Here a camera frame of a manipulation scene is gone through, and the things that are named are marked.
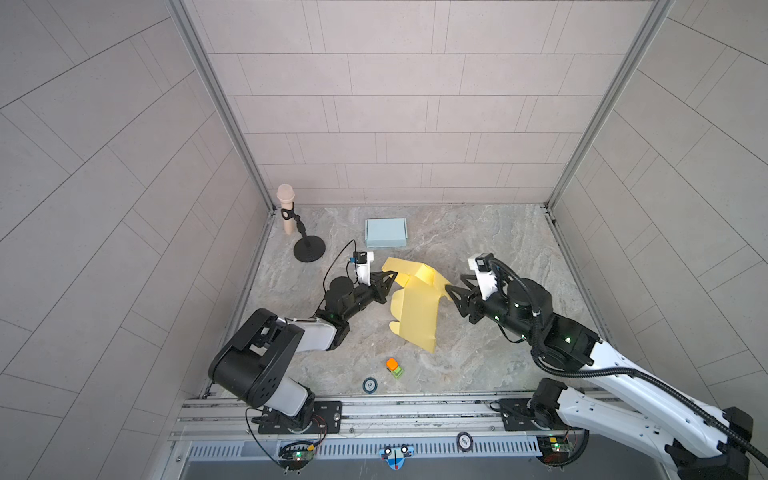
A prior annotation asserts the black corrugated cable conduit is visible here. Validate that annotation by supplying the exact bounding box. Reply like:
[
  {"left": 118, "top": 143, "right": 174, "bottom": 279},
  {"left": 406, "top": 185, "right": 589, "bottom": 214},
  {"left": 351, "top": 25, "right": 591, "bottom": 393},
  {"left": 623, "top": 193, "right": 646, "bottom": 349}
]
[{"left": 488, "top": 257, "right": 768, "bottom": 469}]

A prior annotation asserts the left green circuit board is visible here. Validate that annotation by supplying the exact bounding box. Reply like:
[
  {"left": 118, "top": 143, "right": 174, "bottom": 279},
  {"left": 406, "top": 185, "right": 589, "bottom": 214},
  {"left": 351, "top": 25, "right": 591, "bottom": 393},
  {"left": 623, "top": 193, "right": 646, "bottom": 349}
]
[{"left": 278, "top": 441, "right": 317, "bottom": 471}]

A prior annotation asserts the black microphone stand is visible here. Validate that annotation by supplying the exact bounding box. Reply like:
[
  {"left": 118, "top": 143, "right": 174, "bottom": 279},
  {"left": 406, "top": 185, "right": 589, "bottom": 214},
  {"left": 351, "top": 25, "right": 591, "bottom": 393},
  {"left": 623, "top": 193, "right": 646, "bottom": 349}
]
[{"left": 281, "top": 208, "right": 326, "bottom": 263}]

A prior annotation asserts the yellow paper box stack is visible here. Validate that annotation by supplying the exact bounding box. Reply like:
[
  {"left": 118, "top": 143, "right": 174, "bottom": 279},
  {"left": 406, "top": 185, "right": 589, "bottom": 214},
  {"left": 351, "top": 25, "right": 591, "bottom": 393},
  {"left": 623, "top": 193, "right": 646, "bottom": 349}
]
[{"left": 383, "top": 257, "right": 450, "bottom": 353}]

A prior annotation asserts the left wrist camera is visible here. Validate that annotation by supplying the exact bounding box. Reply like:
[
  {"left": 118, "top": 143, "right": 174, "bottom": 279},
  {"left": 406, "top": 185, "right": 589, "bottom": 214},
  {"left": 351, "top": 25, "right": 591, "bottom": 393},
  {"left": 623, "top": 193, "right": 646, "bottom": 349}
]
[{"left": 352, "top": 250, "right": 374, "bottom": 286}]

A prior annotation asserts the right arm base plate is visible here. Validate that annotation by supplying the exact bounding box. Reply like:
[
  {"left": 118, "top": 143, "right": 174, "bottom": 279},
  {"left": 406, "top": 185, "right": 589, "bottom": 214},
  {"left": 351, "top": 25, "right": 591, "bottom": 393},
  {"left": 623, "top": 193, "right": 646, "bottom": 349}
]
[{"left": 489, "top": 398, "right": 582, "bottom": 435}]

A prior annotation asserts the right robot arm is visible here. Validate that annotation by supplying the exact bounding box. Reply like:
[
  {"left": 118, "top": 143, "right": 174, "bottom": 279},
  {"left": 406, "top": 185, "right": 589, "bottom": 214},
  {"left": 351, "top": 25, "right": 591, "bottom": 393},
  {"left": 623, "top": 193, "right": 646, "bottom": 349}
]
[{"left": 445, "top": 271, "right": 761, "bottom": 479}]

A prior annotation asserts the blue sticker marker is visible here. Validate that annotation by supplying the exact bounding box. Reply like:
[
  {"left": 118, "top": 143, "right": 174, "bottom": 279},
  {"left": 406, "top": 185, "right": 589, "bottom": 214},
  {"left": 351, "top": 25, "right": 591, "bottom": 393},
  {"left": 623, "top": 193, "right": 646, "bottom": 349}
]
[{"left": 379, "top": 444, "right": 414, "bottom": 471}]

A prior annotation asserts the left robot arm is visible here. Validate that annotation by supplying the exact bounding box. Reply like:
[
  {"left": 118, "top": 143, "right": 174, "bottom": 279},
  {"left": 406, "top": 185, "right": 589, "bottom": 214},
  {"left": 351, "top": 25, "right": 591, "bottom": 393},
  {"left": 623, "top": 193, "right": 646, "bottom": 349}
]
[{"left": 208, "top": 271, "right": 397, "bottom": 430}]

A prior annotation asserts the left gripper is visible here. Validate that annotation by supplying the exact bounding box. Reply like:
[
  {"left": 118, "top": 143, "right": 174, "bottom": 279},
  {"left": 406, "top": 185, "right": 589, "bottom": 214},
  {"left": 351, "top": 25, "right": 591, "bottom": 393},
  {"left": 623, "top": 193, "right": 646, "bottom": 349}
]
[{"left": 337, "top": 273, "right": 397, "bottom": 325}]

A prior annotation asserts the right green circuit board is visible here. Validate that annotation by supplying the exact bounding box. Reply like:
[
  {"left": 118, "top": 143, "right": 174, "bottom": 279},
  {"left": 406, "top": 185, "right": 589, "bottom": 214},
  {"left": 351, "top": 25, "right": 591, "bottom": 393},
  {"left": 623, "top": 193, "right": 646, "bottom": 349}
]
[{"left": 536, "top": 436, "right": 575, "bottom": 465}]

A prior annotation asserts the round black white disc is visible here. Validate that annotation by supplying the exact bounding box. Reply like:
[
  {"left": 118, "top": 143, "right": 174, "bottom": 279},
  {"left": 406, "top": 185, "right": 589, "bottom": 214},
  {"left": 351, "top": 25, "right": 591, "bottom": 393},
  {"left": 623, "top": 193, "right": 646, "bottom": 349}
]
[{"left": 456, "top": 432, "right": 474, "bottom": 453}]

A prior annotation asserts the light blue paper box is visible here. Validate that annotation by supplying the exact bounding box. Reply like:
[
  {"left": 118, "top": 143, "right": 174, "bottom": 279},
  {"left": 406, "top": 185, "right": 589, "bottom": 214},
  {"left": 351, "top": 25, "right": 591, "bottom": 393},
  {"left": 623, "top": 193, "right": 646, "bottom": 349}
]
[{"left": 365, "top": 218, "right": 408, "bottom": 249}]

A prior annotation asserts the beige microphone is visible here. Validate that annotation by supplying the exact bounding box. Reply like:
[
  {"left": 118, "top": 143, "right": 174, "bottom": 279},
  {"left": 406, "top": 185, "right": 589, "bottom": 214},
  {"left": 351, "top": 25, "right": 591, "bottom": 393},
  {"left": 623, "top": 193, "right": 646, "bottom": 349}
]
[{"left": 276, "top": 183, "right": 296, "bottom": 235}]

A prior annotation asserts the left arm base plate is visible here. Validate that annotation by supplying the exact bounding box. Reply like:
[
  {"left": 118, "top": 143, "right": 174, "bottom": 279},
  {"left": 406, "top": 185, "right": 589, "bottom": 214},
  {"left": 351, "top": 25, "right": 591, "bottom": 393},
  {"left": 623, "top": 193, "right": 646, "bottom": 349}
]
[{"left": 258, "top": 400, "right": 343, "bottom": 435}]

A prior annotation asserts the orange green toy block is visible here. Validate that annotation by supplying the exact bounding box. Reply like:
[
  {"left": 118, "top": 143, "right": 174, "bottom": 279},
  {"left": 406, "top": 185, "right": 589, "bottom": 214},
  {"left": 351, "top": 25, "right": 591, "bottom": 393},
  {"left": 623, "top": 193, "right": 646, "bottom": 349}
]
[{"left": 386, "top": 358, "right": 404, "bottom": 379}]

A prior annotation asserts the green circuit board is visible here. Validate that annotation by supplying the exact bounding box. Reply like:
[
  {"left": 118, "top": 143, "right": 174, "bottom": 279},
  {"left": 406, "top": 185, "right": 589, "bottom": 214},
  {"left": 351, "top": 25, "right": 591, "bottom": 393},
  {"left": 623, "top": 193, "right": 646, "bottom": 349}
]
[
  {"left": 278, "top": 441, "right": 317, "bottom": 471},
  {"left": 536, "top": 436, "right": 575, "bottom": 465}
]

